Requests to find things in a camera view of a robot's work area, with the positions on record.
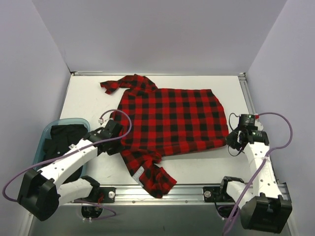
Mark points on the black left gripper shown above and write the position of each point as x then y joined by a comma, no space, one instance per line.
114,146

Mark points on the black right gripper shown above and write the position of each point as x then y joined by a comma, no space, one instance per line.
233,139

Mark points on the red black plaid shirt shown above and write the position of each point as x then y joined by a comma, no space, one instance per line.
159,122

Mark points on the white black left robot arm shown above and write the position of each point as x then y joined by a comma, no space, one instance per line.
94,143

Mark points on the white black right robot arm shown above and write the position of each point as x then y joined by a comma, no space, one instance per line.
259,217

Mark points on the black clothing in bin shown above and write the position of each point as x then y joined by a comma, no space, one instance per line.
62,136

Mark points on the teal plastic bin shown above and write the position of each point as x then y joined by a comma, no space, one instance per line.
46,134

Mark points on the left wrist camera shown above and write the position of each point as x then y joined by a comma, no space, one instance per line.
103,122

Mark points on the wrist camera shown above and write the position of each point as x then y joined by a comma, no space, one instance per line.
250,121
103,122

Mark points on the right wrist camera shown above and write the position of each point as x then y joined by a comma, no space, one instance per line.
250,121

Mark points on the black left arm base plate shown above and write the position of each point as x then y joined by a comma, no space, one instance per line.
100,195

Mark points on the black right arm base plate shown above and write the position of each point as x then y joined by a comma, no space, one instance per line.
212,194

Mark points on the aluminium front rail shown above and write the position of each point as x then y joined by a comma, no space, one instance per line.
157,194

